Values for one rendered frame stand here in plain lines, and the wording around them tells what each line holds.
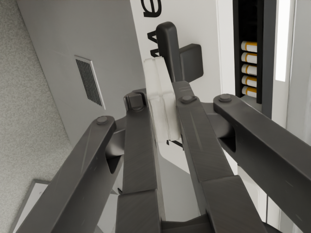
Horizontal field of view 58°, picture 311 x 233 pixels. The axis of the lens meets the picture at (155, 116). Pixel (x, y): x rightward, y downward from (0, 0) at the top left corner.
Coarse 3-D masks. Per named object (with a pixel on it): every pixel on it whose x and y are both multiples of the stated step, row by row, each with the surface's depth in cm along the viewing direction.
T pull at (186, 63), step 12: (168, 24) 20; (156, 36) 20; (168, 36) 20; (168, 48) 20; (180, 48) 22; (192, 48) 22; (168, 60) 21; (180, 60) 21; (192, 60) 22; (168, 72) 21; (180, 72) 22; (192, 72) 22
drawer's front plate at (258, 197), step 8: (240, 168) 36; (240, 176) 35; (248, 176) 34; (248, 184) 34; (256, 184) 33; (248, 192) 34; (256, 192) 33; (264, 192) 34; (256, 200) 34; (264, 200) 34; (256, 208) 34; (264, 208) 35; (264, 216) 36
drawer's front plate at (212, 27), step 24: (144, 0) 26; (168, 0) 23; (192, 0) 21; (216, 0) 20; (144, 24) 27; (192, 24) 22; (216, 24) 20; (144, 48) 29; (216, 48) 21; (144, 72) 31; (216, 72) 22
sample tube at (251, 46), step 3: (243, 42) 32; (246, 42) 31; (249, 42) 31; (252, 42) 31; (255, 42) 31; (243, 45) 32; (246, 45) 31; (249, 45) 31; (252, 45) 31; (255, 45) 30; (243, 48) 32; (246, 48) 31; (249, 48) 31; (252, 48) 31; (255, 48) 30; (252, 51) 31; (255, 51) 31
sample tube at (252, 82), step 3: (243, 78) 34; (246, 78) 33; (249, 78) 33; (252, 78) 33; (255, 78) 33; (243, 81) 34; (246, 81) 33; (249, 81) 33; (252, 81) 33; (255, 81) 32; (246, 84) 34; (249, 84) 33; (252, 84) 33; (255, 84) 32
